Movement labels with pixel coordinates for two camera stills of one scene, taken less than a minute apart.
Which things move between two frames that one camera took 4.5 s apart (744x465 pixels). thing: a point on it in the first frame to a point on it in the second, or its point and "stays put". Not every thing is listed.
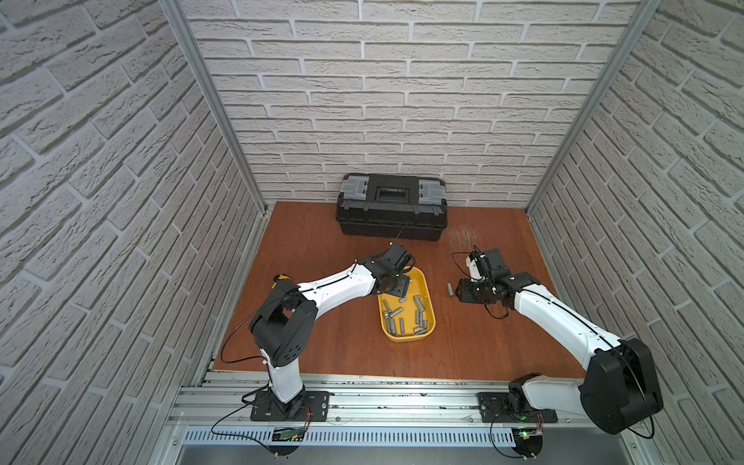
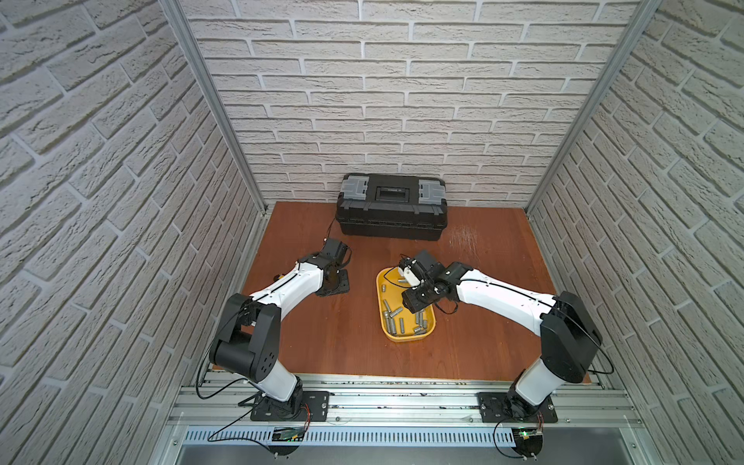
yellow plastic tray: x=411 y=318 stays put
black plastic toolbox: x=394 y=206 stays put
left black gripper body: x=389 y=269 to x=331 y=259
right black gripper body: x=474 y=292 to x=418 y=297
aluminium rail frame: x=397 y=422 stays put
